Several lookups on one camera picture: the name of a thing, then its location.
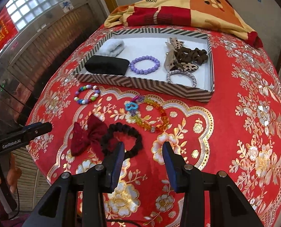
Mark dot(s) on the striped cardboard box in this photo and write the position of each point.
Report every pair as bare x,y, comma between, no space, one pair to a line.
145,85

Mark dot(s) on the leopard print bow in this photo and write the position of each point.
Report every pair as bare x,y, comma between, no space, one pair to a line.
176,43

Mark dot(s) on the red wall poster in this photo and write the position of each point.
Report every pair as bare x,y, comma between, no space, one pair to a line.
1,33

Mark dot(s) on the black cloth headband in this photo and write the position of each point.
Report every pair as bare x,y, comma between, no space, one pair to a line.
107,65

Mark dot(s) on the person's left hand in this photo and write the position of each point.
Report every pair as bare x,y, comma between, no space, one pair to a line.
13,172

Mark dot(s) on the ribbed metal shutter door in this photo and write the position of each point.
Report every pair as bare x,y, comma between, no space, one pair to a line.
52,37

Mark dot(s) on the dark red fabric bow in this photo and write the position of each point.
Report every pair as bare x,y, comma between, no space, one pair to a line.
93,127

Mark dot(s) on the white fluffy headband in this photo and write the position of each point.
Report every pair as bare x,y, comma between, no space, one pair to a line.
112,47

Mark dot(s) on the red floral tablecloth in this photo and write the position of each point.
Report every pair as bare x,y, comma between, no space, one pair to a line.
202,123

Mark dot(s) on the red and yellow printed blanket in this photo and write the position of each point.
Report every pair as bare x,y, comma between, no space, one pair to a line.
190,9

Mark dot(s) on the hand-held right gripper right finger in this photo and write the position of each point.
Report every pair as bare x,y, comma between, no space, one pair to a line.
171,167

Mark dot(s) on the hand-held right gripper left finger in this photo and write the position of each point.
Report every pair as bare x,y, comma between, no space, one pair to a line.
118,167

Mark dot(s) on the glass block window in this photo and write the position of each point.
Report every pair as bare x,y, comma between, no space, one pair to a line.
41,0

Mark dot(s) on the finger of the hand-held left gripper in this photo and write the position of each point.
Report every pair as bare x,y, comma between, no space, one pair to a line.
37,130

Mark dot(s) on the brown scrunchie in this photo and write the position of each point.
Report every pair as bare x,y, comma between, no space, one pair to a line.
190,54

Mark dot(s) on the black scrunchie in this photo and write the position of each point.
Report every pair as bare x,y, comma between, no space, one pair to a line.
136,134

